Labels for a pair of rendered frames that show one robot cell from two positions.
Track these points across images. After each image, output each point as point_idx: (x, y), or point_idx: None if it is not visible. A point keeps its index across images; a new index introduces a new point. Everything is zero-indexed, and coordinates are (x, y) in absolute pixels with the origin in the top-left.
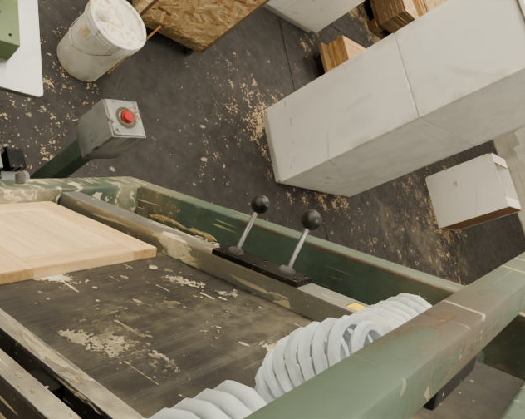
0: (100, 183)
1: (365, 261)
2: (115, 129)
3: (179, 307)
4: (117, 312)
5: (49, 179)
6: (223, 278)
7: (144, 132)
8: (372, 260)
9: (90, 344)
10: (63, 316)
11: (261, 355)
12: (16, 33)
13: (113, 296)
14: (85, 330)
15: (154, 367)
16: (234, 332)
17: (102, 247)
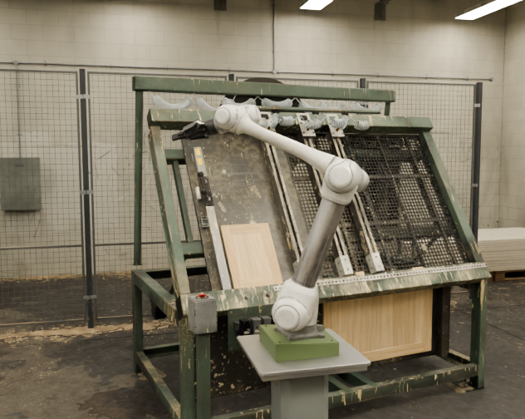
0: None
1: (169, 177)
2: (208, 294)
3: (232, 195)
4: (247, 199)
5: (231, 305)
6: None
7: (189, 296)
8: (165, 175)
9: (257, 190)
10: (257, 203)
11: (228, 170)
12: (263, 327)
13: (244, 207)
14: (256, 195)
15: (249, 178)
16: (227, 179)
17: (237, 231)
